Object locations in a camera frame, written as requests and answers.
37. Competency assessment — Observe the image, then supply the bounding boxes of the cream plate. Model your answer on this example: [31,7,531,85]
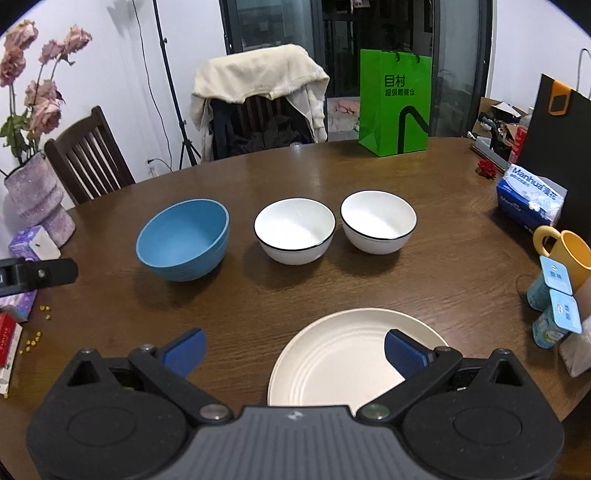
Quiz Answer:
[267,308,446,412]

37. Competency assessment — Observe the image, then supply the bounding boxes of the blue bowl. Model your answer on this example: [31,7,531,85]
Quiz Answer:
[135,198,230,282]

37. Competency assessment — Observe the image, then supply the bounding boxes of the white bowl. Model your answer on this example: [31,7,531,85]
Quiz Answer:
[253,198,337,266]
[339,190,418,255]

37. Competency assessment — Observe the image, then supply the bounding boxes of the purple tissue pack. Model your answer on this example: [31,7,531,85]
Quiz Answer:
[0,291,37,323]

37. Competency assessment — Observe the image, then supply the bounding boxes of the purple tissue box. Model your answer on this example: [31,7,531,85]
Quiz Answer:
[8,225,61,261]

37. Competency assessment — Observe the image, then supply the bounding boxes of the red book box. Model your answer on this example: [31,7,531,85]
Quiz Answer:
[0,312,18,368]

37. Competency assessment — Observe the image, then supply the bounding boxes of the pink textured vase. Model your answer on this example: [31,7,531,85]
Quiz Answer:
[4,152,75,248]

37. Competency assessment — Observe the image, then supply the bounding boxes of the dark wooden chair left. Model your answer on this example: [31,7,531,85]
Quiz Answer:
[44,106,135,205]

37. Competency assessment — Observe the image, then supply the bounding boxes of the dried pink flowers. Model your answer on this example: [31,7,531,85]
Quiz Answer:
[1,19,93,166]

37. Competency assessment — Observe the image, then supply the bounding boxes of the yogurt cup lower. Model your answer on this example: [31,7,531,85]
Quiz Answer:
[532,289,582,349]

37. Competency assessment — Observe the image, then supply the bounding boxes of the yogurt cup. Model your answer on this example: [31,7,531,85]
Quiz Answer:
[526,255,573,311]
[532,289,582,349]

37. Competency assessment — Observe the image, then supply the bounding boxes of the yogurt cup upper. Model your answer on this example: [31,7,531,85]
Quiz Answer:
[526,255,573,311]

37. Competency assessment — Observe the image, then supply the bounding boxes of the yellow mug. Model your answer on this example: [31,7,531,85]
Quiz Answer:
[533,225,591,292]

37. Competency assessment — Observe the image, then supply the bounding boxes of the blue tissue box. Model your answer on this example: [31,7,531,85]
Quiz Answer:
[496,164,567,232]

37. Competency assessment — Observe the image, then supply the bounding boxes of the red artificial flower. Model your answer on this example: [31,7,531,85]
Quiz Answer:
[476,158,498,180]

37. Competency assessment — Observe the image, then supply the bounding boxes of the black tripod stand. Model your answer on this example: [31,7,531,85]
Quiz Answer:
[152,0,201,169]

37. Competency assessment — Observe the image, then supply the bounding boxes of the chair with clothes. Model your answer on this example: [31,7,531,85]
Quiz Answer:
[208,96,315,160]

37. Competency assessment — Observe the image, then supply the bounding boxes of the red label plastic bottle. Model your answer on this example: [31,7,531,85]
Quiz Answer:
[509,108,533,164]

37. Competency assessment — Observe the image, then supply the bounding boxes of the cardboard box with clutter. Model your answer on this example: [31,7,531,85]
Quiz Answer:
[471,97,532,160]

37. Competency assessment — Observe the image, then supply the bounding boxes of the black paper bag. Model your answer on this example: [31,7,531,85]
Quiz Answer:
[519,74,591,241]

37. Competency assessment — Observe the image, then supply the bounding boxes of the green paper bag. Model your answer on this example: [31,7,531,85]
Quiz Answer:
[359,49,432,157]

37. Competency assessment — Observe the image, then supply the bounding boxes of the cream jacket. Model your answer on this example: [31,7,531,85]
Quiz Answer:
[190,44,329,162]

